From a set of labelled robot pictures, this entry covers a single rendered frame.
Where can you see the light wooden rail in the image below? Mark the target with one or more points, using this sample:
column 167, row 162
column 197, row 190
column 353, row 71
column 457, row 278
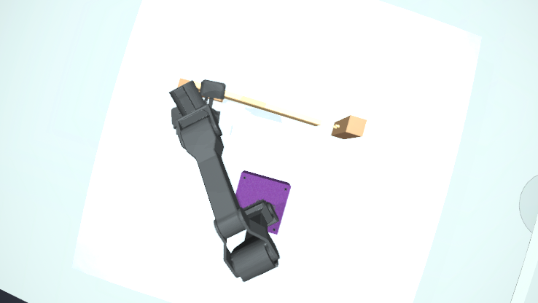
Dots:
column 272, row 108

